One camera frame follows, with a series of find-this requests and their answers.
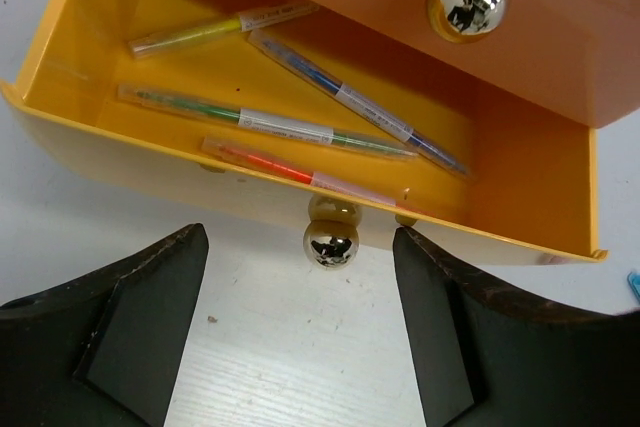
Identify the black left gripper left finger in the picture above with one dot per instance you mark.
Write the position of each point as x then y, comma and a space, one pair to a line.
103, 349

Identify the yellow drawer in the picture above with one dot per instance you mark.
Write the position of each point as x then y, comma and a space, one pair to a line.
530, 199

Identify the orange top drawer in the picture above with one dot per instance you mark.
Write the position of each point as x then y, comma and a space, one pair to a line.
578, 58

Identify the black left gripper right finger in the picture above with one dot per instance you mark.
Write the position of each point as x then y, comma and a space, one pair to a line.
488, 353

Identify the light blue highlighter cap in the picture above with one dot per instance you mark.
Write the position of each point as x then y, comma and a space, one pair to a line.
633, 280

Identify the thin orange highlighter pen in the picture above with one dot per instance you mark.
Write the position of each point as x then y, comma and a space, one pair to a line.
250, 158

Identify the thin yellow highlighter pen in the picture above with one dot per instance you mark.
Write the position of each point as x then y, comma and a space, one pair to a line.
212, 29

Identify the thin green highlighter pen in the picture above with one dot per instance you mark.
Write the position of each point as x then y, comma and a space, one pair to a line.
260, 121

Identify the thin blue highlighter pen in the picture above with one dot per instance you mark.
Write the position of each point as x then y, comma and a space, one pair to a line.
357, 102

